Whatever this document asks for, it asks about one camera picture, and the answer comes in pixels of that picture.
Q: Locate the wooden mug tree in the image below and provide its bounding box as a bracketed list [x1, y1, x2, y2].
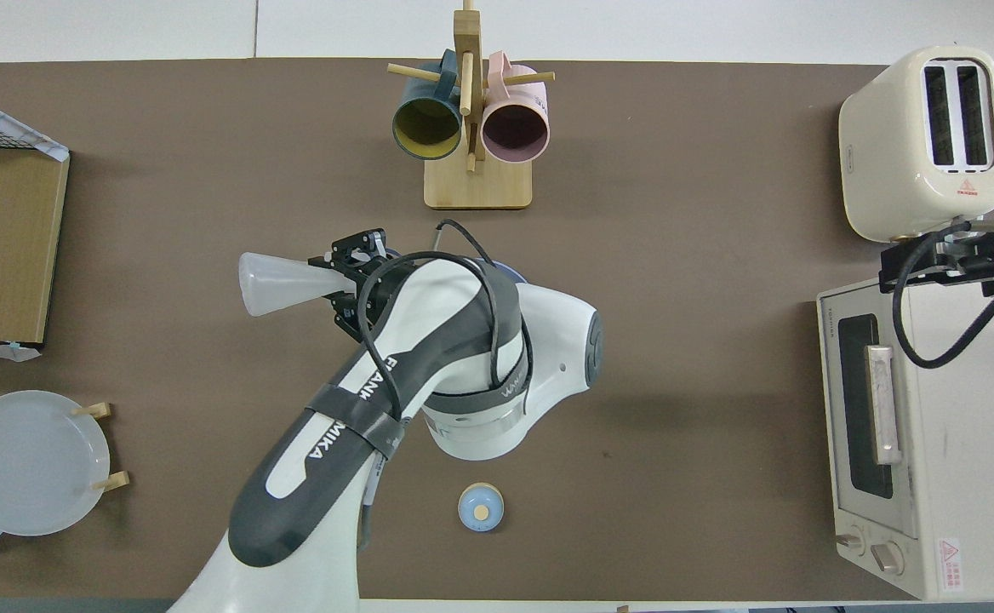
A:
[387, 0, 556, 210]

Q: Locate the squeeze bottle with navy cap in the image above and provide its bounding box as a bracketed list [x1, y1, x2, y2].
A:
[238, 251, 362, 318]

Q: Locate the cream toaster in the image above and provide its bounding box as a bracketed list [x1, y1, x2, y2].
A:
[838, 46, 994, 244]

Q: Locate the dark teal mug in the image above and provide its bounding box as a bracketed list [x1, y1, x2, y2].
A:
[391, 49, 464, 161]

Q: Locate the pale grey plate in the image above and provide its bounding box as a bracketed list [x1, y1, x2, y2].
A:
[0, 390, 111, 537]

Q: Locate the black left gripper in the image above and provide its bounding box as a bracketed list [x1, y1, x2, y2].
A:
[308, 227, 417, 341]

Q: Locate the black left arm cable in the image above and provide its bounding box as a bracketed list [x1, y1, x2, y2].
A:
[357, 219, 534, 546]

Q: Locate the brown table mat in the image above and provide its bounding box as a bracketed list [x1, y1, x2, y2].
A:
[0, 58, 994, 602]

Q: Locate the pink mug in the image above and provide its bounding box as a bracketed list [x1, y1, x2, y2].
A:
[481, 51, 551, 165]

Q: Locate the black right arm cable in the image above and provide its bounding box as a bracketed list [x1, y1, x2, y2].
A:
[891, 220, 994, 370]

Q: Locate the white toaster oven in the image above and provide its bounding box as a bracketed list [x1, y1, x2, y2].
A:
[816, 271, 994, 600]

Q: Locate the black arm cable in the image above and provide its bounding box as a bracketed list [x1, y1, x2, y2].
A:
[357, 219, 534, 546]
[891, 220, 994, 370]

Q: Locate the wooden shelf with wire basket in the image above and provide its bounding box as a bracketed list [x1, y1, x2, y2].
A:
[0, 111, 71, 346]

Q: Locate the wooden plate rack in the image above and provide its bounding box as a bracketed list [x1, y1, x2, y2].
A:
[0, 402, 131, 536]

